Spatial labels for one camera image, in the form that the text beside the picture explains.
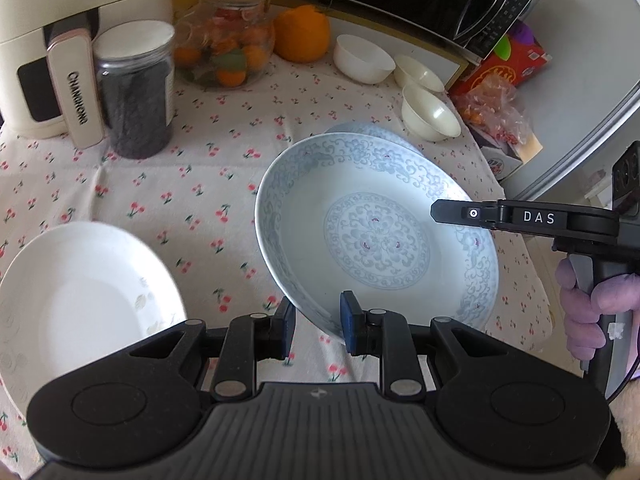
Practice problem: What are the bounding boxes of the plastic bag of oranges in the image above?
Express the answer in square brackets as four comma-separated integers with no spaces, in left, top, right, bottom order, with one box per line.
[456,80,534,147]

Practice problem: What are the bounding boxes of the cherry print tablecloth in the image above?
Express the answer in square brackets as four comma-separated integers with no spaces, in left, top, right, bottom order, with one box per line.
[0,42,555,480]

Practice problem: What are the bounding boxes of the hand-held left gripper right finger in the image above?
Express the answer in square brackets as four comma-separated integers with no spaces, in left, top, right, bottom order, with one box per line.
[340,290,502,402]

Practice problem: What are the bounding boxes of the green plastic object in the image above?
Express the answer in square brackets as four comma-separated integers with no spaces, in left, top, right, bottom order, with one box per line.
[492,34,515,62]

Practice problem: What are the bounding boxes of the glass jar of fruit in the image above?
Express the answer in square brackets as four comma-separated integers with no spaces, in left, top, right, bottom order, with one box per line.
[172,0,277,90]

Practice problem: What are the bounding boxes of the orange citrus fruit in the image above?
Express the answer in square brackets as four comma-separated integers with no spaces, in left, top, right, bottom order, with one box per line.
[272,4,331,64]

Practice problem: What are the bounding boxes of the purple plastic object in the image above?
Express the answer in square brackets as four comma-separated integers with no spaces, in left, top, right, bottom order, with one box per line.
[514,20,540,45]

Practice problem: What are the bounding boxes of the person's right forearm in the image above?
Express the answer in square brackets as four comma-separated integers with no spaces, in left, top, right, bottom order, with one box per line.
[611,380,640,468]

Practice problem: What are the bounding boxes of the white embossed plate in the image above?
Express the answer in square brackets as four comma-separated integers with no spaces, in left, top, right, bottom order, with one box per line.
[0,221,189,419]

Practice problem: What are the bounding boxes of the small cream bowl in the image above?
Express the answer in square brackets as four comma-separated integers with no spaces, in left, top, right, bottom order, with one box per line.
[393,54,446,94]
[401,84,462,142]

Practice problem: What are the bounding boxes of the clear jar with dark contents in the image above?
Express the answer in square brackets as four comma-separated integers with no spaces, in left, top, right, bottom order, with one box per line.
[93,19,176,159]

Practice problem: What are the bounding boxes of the cream air fryer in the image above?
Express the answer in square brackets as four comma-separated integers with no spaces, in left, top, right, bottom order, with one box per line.
[0,0,177,150]

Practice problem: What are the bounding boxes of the large white bowl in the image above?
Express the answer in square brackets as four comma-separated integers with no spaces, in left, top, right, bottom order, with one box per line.
[333,34,396,85]

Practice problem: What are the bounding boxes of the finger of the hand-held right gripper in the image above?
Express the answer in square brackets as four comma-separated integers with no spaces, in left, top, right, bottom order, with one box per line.
[431,199,501,229]

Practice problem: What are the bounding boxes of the white and navy carton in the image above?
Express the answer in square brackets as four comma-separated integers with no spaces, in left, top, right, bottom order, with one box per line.
[472,124,544,182]

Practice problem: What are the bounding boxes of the red cardboard box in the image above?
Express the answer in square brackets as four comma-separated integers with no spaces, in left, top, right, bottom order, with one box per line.
[447,35,554,107]

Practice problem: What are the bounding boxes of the white microwave stand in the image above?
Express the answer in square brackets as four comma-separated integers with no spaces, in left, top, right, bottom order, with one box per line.
[326,12,482,70]

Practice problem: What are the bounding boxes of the blue patterned porcelain plate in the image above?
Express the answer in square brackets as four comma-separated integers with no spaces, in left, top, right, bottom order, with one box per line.
[325,121,422,157]
[255,132,501,347]

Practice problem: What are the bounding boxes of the grey refrigerator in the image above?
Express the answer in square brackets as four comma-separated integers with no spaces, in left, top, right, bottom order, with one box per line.
[500,0,640,207]

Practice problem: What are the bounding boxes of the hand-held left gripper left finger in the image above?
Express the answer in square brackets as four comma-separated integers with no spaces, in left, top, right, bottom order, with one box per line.
[127,296,297,402]

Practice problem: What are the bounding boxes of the person's right hand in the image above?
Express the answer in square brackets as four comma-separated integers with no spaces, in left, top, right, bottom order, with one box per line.
[555,260,640,362]

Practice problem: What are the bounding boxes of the black cable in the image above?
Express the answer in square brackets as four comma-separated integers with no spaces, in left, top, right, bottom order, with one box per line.
[606,345,640,403]

